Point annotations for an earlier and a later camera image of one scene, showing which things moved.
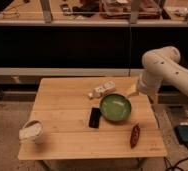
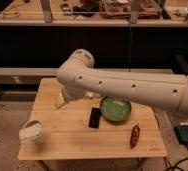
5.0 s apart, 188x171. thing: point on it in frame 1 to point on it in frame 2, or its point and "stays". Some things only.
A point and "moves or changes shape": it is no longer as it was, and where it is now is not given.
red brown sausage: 134,135 stays
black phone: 95,116 stays
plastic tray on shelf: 120,9 stays
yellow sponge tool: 133,90 moves or changes shape
